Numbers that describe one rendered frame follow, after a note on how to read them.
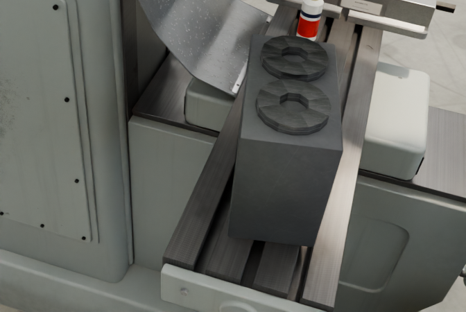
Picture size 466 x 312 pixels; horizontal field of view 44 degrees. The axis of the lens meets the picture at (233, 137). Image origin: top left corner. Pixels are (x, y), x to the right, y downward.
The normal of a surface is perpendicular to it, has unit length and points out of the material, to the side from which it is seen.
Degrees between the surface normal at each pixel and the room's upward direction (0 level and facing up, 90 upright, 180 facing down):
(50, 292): 63
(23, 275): 68
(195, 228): 0
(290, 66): 0
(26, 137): 89
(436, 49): 0
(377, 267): 90
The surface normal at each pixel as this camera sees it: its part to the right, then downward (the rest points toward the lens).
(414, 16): -0.31, 0.63
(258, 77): 0.09, -0.72
